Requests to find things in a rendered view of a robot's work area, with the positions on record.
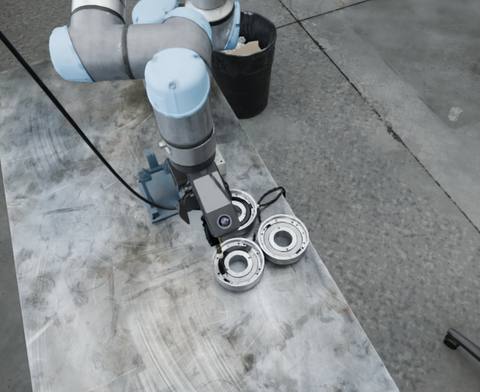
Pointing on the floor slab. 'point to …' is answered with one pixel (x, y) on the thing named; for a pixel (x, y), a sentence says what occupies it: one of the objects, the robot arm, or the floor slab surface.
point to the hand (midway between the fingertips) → (209, 225)
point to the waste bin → (247, 67)
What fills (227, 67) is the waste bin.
